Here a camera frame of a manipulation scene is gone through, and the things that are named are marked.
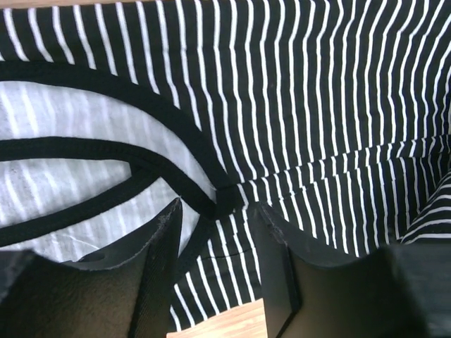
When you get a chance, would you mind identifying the thin-striped black white tank top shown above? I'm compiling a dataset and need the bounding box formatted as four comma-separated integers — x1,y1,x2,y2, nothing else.
1,1,450,332

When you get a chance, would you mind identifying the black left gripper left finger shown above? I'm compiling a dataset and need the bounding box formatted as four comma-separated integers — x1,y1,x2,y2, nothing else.
1,199,183,337

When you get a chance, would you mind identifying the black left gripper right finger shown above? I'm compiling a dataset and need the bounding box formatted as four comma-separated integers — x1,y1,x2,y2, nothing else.
250,204,450,337

